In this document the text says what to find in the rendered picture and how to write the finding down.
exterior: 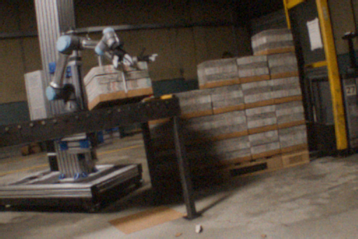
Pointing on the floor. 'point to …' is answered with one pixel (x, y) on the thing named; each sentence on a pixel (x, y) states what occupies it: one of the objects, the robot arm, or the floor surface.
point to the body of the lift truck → (320, 98)
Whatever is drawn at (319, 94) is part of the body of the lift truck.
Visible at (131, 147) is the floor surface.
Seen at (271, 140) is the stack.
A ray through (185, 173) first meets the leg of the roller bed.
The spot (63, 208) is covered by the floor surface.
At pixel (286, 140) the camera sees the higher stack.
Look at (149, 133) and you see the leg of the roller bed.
